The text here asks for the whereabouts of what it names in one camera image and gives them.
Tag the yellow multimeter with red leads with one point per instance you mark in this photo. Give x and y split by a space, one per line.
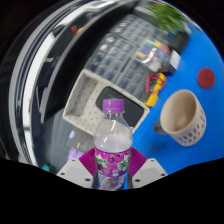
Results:
155 88

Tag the beige dotted mug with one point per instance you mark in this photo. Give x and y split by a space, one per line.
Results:
180 113

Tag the black wall shelf unit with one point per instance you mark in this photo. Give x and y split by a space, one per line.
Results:
66 66

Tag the white dotted storage bin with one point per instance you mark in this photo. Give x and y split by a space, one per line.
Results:
83 106

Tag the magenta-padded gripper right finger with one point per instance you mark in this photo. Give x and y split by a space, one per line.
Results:
150 171

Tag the black zip case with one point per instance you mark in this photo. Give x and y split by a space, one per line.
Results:
133 111

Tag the green potted plant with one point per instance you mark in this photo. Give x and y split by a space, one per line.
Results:
168 16

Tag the small dark labelled box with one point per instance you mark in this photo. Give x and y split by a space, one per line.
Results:
174 61

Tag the flat round red coaster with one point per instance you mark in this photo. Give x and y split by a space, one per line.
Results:
206 78

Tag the clear bottle with purple cap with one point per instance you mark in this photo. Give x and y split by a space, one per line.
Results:
113 156

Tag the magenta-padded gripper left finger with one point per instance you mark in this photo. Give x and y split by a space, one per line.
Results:
75 171

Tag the black bag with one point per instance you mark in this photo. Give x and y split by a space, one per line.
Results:
180 41

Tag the clear organizer box coloured contents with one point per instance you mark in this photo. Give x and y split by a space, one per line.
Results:
151 55

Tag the grey small-parts drawer cabinet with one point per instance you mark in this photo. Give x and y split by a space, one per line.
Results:
108 56
131 80
133 30

